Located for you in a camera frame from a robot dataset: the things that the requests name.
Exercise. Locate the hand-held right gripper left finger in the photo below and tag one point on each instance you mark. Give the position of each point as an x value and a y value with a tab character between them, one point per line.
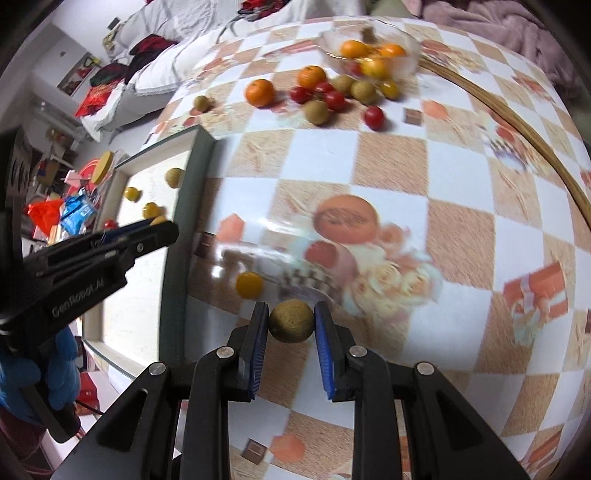
258	355

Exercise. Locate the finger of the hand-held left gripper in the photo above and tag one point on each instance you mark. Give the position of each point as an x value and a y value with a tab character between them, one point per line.
157	235
120	233

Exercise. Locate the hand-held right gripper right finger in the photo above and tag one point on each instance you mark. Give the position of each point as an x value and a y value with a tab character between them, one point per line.
324	355

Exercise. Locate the yellow cherry tomato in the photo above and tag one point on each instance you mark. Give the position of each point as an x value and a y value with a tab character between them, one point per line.
159	220
249	284
390	89
151	210
131	194

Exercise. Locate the dark-framed white tray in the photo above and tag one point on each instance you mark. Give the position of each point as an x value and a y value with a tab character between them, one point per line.
189	207

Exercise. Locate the brown longan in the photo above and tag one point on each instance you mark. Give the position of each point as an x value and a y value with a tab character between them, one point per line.
174	177
290	321

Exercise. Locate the person's left hand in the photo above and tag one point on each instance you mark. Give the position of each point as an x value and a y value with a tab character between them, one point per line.
60	364

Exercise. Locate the blue snack packet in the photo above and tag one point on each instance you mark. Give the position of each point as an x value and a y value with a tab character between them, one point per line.
77	213

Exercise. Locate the yellow round lid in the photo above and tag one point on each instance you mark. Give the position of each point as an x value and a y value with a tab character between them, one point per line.
102	166

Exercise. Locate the red plastic bag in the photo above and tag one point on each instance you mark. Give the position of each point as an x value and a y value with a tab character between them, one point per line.
44	217

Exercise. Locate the red cushion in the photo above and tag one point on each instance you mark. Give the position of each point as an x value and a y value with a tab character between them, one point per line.
97	101

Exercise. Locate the greenish longan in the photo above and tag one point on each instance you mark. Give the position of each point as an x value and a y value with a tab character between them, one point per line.
316	112
364	91
202	102
344	84

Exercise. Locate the dark green garment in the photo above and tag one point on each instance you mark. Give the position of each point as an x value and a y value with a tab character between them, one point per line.
110	74

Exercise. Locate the small orange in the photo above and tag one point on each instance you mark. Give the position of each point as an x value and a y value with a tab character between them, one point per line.
375	67
353	48
312	77
259	92
392	50

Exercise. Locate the white quilt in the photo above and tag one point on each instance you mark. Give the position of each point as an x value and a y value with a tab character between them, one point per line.
184	55

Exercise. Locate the red cloth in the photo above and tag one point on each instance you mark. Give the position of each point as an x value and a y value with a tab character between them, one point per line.
152	50

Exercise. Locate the red and black garment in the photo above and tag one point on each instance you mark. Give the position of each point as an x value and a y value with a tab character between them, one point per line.
263	5

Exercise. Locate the long wooden stick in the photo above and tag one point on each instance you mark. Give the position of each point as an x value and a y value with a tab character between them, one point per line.
508	122

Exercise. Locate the clear glass bowl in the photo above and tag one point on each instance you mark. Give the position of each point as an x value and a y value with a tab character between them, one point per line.
408	64

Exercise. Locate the green sofa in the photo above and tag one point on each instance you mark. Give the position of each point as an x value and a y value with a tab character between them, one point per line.
385	7

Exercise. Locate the pink fleece blanket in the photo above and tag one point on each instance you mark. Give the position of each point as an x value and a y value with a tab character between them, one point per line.
485	23

